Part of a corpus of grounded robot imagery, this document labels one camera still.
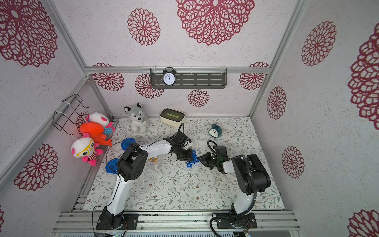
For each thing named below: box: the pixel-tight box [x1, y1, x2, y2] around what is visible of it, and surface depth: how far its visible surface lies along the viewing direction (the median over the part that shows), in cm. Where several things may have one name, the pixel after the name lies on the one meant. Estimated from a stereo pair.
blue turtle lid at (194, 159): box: [185, 150, 199, 168], surface depth 97 cm
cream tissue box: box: [159, 108, 186, 127], surface depth 116 cm
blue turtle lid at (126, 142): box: [120, 137, 136, 151], surface depth 91 cm
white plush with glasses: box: [71, 132, 104, 166], surface depth 83 cm
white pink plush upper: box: [85, 111, 110, 127], surface depth 97 cm
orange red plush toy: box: [79, 121, 113, 147], surface depth 92 cm
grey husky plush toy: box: [124, 102, 149, 134], surface depth 102 cm
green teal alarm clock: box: [208, 123, 223, 139], surface depth 106 cm
